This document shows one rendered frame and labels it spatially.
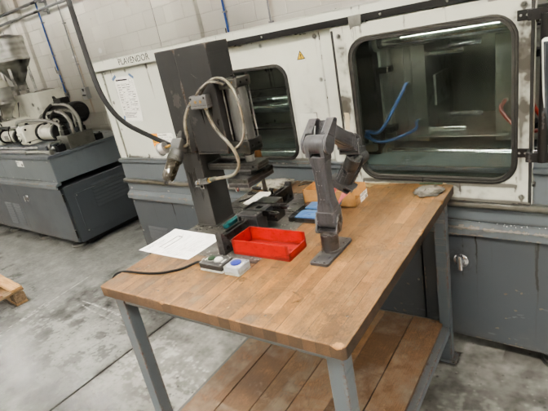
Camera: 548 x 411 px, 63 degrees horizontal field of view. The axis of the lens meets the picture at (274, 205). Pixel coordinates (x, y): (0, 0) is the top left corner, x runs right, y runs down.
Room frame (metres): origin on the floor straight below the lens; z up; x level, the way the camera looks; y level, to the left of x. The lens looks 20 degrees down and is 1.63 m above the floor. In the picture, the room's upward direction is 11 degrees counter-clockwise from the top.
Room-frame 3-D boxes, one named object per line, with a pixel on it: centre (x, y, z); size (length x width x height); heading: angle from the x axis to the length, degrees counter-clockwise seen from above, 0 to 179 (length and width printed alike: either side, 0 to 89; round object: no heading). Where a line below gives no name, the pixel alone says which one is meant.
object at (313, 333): (1.63, -0.04, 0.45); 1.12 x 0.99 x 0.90; 143
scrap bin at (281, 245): (1.50, 0.05, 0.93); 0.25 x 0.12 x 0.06; 53
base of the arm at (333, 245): (1.39, -0.17, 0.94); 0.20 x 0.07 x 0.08; 143
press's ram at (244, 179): (1.79, 0.12, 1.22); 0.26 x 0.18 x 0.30; 53
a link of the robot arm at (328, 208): (1.40, -0.18, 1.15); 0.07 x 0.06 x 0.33; 54
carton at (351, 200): (1.87, -0.28, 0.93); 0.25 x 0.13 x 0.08; 53
